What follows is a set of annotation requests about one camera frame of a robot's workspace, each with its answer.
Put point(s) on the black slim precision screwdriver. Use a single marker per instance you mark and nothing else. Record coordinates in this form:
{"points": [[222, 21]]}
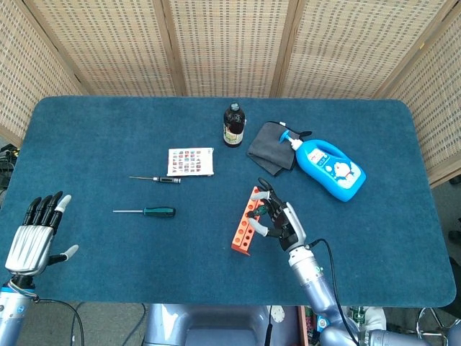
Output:
{"points": [[167, 179]]}

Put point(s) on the blue carpet table mat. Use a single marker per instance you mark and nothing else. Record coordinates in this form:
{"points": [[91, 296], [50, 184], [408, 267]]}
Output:
{"points": [[144, 252]]}

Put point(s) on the grey folded cloth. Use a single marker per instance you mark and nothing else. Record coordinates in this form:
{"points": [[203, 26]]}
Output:
{"points": [[268, 147]]}

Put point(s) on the wooden crate with packages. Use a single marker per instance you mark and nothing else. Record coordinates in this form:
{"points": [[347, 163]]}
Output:
{"points": [[304, 324]]}

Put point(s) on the blue pump lotion bottle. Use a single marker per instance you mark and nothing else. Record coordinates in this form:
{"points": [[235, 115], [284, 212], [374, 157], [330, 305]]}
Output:
{"points": [[331, 169]]}

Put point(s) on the orange test tube rack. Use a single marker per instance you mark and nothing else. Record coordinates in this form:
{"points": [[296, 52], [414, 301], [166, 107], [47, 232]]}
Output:
{"points": [[241, 234]]}

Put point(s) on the chrome stool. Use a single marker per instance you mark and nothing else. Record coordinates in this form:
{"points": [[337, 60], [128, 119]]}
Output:
{"points": [[430, 317]]}

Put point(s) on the white picture-grid book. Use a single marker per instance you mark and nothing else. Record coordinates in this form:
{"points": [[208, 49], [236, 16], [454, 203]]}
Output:
{"points": [[191, 162]]}

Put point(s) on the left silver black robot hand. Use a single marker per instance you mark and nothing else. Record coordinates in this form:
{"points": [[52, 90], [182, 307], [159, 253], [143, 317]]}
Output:
{"points": [[29, 248]]}

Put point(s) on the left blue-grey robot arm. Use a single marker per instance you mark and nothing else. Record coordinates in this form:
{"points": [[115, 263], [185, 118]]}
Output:
{"points": [[14, 313]]}

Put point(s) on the brown bottle with black cap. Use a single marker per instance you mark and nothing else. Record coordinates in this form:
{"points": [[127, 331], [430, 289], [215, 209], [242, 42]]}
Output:
{"points": [[234, 126]]}

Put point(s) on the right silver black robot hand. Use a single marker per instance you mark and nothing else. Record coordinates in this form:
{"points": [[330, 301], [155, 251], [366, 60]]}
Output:
{"points": [[290, 227]]}

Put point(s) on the blue-grey robot torso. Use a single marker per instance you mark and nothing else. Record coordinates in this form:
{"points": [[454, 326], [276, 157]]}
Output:
{"points": [[216, 324]]}

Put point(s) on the woven rattan folding screen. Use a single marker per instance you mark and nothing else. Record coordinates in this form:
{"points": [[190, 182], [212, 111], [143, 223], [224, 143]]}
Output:
{"points": [[227, 47]]}

